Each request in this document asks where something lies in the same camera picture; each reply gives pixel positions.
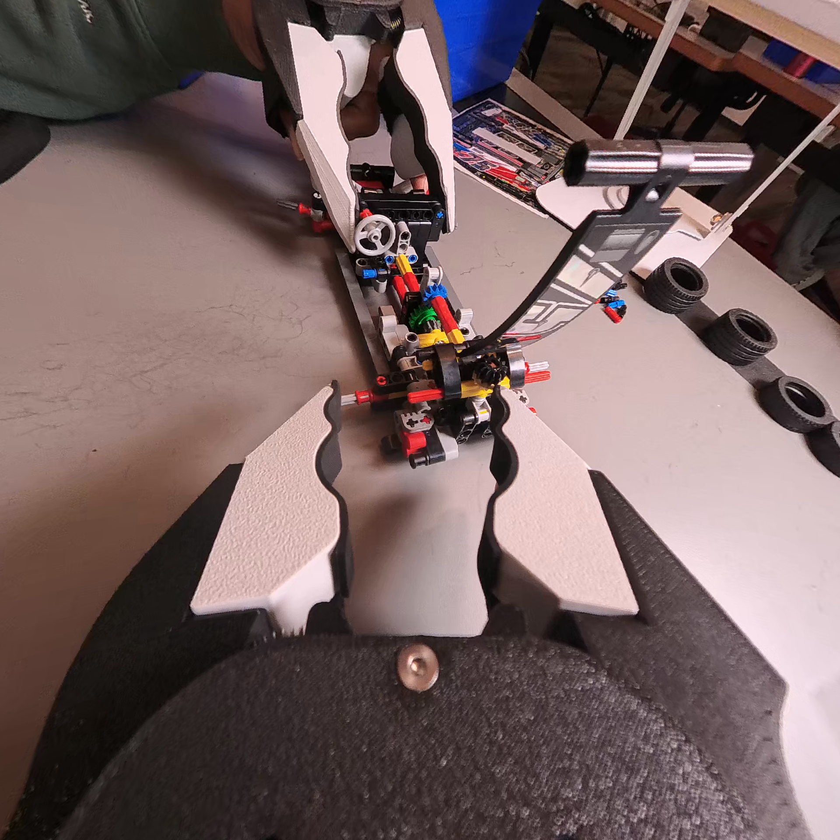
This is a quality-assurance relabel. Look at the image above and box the lego car chassis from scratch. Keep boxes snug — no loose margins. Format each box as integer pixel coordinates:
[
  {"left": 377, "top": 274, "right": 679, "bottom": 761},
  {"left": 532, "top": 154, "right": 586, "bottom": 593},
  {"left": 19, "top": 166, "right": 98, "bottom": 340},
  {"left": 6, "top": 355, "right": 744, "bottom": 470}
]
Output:
[{"left": 276, "top": 139, "right": 754, "bottom": 470}]

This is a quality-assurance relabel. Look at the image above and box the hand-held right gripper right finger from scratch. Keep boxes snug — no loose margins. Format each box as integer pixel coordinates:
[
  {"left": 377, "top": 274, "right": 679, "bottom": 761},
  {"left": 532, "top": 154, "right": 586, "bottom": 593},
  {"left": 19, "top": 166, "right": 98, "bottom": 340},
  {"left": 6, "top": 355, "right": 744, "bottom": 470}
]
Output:
[{"left": 479, "top": 387, "right": 641, "bottom": 631}]

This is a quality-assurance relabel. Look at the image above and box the colourful sticker sheet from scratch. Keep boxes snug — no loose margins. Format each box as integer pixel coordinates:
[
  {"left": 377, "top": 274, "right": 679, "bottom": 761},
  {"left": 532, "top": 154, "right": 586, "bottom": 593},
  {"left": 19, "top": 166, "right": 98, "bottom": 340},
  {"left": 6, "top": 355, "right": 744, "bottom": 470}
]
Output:
[{"left": 451, "top": 98, "right": 575, "bottom": 217}]

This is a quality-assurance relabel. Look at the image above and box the person's left forearm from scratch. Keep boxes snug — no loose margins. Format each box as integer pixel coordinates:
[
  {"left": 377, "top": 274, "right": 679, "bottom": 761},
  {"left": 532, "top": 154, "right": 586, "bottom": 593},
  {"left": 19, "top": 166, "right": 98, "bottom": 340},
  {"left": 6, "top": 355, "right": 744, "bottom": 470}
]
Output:
[{"left": 0, "top": 0, "right": 266, "bottom": 122}]

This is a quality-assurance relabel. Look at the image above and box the small blue storage bin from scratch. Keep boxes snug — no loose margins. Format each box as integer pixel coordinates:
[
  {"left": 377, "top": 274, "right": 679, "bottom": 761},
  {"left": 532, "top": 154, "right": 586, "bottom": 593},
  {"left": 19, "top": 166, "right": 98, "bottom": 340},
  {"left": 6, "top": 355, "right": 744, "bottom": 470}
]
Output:
[{"left": 764, "top": 39, "right": 840, "bottom": 83}]

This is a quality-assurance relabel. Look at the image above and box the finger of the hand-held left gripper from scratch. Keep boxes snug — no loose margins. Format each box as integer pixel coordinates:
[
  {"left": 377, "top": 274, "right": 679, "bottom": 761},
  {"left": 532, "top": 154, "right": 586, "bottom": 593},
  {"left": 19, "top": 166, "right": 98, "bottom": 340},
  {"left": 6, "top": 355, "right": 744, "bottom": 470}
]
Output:
[
  {"left": 382, "top": 26, "right": 458, "bottom": 235},
  {"left": 287, "top": 23, "right": 376, "bottom": 255}
]

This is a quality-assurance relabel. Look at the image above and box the large blue parts bin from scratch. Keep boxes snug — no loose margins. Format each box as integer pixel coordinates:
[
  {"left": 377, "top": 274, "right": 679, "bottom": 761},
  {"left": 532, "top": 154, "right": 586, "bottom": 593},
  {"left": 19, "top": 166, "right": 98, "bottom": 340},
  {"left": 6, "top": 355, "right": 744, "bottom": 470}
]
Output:
[{"left": 433, "top": 0, "right": 542, "bottom": 102}]

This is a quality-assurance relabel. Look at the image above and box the wooden workbench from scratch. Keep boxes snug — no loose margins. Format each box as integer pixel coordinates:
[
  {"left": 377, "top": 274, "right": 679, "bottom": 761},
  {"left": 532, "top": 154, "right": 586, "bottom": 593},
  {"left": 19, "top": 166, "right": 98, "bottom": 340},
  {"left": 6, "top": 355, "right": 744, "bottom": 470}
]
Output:
[{"left": 591, "top": 0, "right": 840, "bottom": 119}]

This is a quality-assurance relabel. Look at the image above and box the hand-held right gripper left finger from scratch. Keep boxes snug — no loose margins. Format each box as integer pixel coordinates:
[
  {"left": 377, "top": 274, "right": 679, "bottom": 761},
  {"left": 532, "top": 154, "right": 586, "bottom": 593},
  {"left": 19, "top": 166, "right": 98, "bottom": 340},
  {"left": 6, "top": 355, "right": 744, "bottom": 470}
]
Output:
[{"left": 190, "top": 382, "right": 355, "bottom": 634}]

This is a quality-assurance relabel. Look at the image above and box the white book stand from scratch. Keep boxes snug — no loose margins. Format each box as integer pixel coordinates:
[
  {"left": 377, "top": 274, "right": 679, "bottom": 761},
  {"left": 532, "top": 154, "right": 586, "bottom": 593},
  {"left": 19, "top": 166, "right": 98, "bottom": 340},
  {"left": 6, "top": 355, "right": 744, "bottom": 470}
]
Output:
[{"left": 535, "top": 0, "right": 840, "bottom": 283}]

